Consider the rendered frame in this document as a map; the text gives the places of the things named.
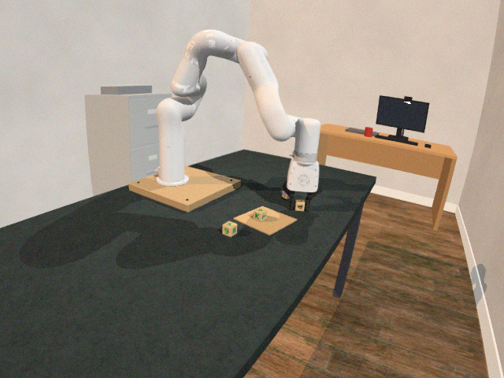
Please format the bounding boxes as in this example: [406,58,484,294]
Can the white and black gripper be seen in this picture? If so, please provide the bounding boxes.
[280,158,322,211]

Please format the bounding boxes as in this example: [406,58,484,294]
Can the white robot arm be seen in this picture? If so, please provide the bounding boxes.
[155,30,321,187]

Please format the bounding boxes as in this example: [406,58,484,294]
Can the tan square mat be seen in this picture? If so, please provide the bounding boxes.
[234,206,297,235]

